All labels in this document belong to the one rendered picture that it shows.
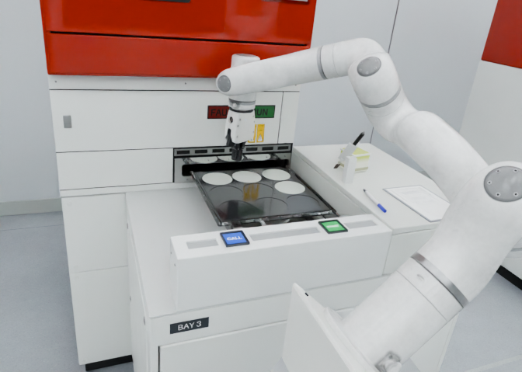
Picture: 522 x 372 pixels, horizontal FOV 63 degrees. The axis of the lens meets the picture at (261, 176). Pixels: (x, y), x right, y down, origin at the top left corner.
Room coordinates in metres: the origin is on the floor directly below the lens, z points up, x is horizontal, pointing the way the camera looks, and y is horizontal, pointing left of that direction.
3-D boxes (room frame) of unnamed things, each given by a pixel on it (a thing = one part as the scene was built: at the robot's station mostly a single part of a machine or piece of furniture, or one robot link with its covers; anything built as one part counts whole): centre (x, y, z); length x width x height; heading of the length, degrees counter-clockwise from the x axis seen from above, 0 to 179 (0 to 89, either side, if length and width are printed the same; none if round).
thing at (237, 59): (1.30, 0.08, 1.25); 0.09 x 0.08 x 0.13; 154
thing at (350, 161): (1.25, -0.26, 1.03); 0.06 x 0.04 x 0.13; 23
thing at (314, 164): (1.32, -0.39, 0.89); 0.62 x 0.35 x 0.14; 23
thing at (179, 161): (1.44, 0.10, 0.89); 0.44 x 0.02 x 0.10; 113
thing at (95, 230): (1.70, 0.40, 0.41); 0.82 x 0.71 x 0.82; 113
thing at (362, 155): (1.35, -0.31, 1.00); 0.07 x 0.07 x 0.07; 31
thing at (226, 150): (1.45, 0.10, 0.96); 0.44 x 0.01 x 0.02; 113
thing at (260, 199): (1.26, 0.00, 0.90); 0.34 x 0.34 x 0.01; 23
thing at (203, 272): (0.90, -0.08, 0.89); 0.55 x 0.09 x 0.14; 113
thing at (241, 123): (1.30, 0.08, 1.10); 0.10 x 0.07 x 0.11; 146
